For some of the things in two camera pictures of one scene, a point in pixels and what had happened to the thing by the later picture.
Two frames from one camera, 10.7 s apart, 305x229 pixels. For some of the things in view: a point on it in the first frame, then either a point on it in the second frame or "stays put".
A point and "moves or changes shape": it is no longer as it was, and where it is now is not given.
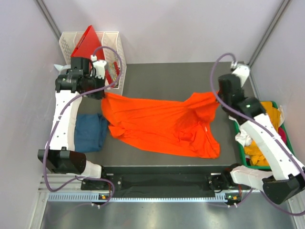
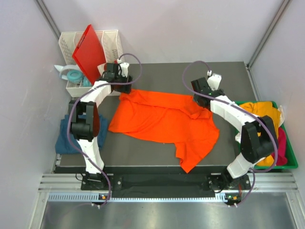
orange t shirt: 178,127 moves or changes shape
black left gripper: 100,94 -> 125,88
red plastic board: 86,46 stays put
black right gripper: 219,94 -> 220,90
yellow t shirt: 273,111 stays put
